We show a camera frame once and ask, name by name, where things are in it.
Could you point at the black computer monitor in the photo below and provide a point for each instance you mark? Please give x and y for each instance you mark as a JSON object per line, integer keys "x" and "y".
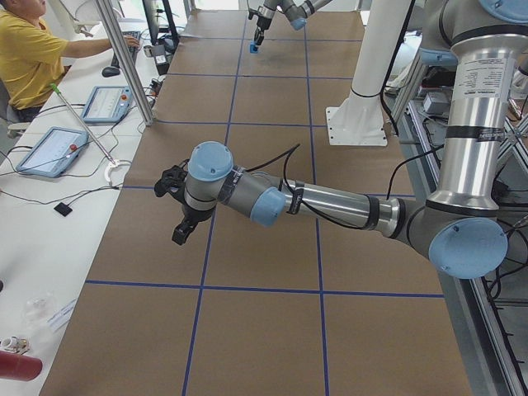
{"x": 161, "y": 27}

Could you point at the black label box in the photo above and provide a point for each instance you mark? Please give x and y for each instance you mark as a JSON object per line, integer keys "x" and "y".
{"x": 160, "y": 59}

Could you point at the near teach pendant tablet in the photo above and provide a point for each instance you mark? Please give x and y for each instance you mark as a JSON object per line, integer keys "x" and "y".
{"x": 54, "y": 153}

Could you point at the black keyboard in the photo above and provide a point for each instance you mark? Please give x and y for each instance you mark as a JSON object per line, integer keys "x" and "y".
{"x": 132, "y": 51}

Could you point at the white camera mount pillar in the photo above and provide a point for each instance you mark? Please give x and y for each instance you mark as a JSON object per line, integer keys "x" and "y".
{"x": 359, "y": 120}

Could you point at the red cylinder bottle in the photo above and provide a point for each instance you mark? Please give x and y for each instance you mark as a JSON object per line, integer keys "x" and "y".
{"x": 19, "y": 367}

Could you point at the black computer mouse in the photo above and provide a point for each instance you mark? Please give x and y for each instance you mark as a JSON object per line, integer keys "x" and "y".
{"x": 110, "y": 71}

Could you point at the metal rod with green tip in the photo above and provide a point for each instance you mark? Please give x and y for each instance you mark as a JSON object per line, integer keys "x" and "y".
{"x": 82, "y": 122}

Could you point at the small black square pad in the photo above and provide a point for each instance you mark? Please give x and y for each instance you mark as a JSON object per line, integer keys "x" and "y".
{"x": 63, "y": 209}

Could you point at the white curved hook piece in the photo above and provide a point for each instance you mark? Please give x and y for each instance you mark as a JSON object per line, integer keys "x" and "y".
{"x": 112, "y": 166}

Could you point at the aluminium frame post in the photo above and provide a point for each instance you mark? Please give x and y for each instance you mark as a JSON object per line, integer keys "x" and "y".
{"x": 119, "y": 46}

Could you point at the teach pendant tablet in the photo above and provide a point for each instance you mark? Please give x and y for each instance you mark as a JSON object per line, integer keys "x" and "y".
{"x": 107, "y": 105}
{"x": 54, "y": 153}

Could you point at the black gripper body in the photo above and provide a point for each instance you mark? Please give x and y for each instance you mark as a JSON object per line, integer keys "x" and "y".
{"x": 261, "y": 22}
{"x": 192, "y": 214}

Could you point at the person in yellow shirt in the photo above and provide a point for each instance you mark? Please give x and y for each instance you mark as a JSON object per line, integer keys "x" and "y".
{"x": 31, "y": 56}

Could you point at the far teach pendant tablet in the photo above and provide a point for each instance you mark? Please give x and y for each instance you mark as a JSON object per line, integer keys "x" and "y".
{"x": 107, "y": 105}

